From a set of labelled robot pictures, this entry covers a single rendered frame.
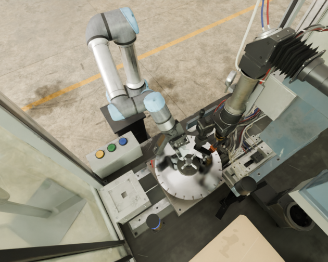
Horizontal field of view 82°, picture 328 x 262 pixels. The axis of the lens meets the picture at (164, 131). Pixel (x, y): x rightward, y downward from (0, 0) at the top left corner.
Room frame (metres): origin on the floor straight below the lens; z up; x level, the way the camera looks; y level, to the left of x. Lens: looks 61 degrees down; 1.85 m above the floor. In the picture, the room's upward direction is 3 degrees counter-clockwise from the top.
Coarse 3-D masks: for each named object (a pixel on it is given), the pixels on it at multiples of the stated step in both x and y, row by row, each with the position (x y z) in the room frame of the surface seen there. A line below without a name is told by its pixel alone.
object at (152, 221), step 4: (148, 216) 0.06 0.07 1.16; (152, 216) 0.06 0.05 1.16; (156, 216) 0.06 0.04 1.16; (148, 220) 0.05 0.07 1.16; (152, 220) 0.05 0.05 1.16; (156, 220) 0.05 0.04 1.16; (148, 224) 0.04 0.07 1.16; (152, 224) 0.04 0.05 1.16; (156, 224) 0.04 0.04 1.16; (152, 228) 0.02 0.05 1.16
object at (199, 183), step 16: (192, 144) 0.41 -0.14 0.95; (208, 144) 0.41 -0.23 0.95; (160, 160) 0.33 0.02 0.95; (176, 160) 0.33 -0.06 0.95; (208, 160) 0.32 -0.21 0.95; (160, 176) 0.25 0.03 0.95; (176, 176) 0.25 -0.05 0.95; (192, 176) 0.25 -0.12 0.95; (208, 176) 0.24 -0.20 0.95; (176, 192) 0.17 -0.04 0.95; (192, 192) 0.17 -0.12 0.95; (208, 192) 0.17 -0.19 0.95
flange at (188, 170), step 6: (186, 156) 0.34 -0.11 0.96; (180, 162) 0.31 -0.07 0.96; (192, 162) 0.31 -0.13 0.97; (198, 162) 0.31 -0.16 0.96; (180, 168) 0.28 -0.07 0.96; (186, 168) 0.28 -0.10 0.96; (192, 168) 0.28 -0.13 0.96; (198, 168) 0.28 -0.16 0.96; (186, 174) 0.25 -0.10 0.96; (192, 174) 0.25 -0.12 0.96
